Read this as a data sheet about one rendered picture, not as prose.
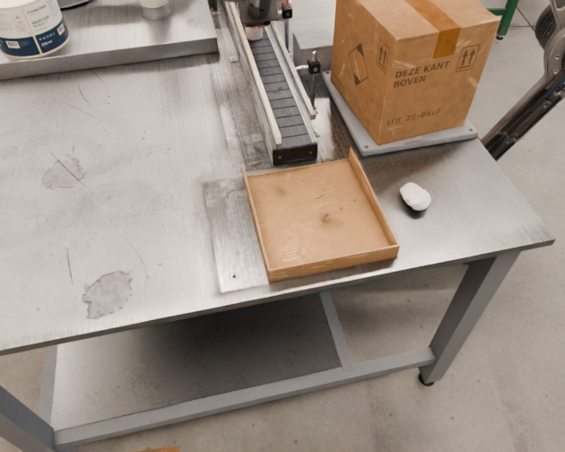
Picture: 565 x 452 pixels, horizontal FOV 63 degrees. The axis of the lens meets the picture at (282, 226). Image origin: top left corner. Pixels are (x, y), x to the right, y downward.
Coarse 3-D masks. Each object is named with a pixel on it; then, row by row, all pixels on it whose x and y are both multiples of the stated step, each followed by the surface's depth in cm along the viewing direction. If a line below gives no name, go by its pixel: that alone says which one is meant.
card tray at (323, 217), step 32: (352, 160) 108; (256, 192) 104; (288, 192) 104; (320, 192) 104; (352, 192) 104; (256, 224) 94; (288, 224) 98; (320, 224) 98; (352, 224) 98; (384, 224) 95; (288, 256) 93; (320, 256) 93; (352, 256) 89; (384, 256) 91
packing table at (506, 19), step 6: (510, 0) 290; (516, 0) 290; (510, 6) 293; (516, 6) 293; (492, 12) 296; (498, 12) 296; (504, 12) 296; (510, 12) 295; (504, 18) 298; (510, 18) 298; (504, 24) 301; (498, 30) 307; (504, 30) 305; (498, 36) 311
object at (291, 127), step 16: (256, 48) 136; (272, 48) 136; (256, 64) 131; (272, 64) 130; (272, 80) 125; (272, 96) 120; (288, 96) 120; (288, 112) 116; (288, 128) 112; (304, 128) 112; (288, 144) 108; (304, 144) 108
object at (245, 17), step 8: (248, 0) 124; (272, 0) 125; (240, 8) 124; (248, 8) 123; (256, 8) 119; (272, 8) 125; (240, 16) 124; (248, 16) 124; (256, 16) 123; (264, 16) 124; (272, 16) 125
